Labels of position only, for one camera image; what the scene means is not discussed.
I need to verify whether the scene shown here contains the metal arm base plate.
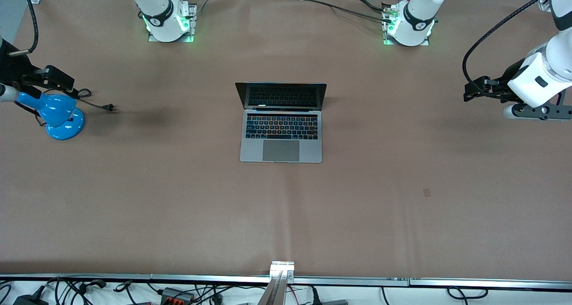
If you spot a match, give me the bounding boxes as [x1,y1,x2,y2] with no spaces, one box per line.
[382,1,430,46]
[147,2,198,43]

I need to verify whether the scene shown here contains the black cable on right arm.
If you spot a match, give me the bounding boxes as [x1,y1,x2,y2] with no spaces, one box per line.
[8,0,40,58]

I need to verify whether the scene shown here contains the black tangled cable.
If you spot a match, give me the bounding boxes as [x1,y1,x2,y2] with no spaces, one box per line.
[45,277,109,305]

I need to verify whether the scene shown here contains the black braided cable on left arm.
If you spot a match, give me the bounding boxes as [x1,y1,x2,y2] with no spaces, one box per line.
[462,0,566,89]

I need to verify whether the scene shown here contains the blue desk lamp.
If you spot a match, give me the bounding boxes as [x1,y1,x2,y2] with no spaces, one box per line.
[15,92,86,141]

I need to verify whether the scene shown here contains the black looped cable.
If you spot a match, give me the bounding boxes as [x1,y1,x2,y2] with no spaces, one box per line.
[447,286,488,303]

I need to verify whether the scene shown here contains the black lamp cable with plug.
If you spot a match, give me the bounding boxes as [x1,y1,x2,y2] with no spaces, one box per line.
[63,88,118,113]

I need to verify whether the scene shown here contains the grey connector block orange levers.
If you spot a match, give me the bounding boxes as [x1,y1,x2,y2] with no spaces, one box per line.
[160,287,195,304]

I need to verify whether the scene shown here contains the black cable to arm base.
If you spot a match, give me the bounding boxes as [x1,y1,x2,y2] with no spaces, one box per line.
[307,0,394,21]

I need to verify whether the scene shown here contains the grey open-lid laptop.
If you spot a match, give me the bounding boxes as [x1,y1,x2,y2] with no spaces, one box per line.
[235,82,327,164]

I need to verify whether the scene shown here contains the aluminium table edge rail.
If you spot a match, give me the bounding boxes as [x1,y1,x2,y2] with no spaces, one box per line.
[0,274,572,293]

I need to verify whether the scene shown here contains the aluminium camera mount profile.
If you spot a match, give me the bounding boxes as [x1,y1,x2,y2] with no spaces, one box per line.
[263,260,295,305]

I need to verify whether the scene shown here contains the black power adapter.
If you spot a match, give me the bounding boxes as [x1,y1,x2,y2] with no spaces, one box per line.
[13,286,50,305]

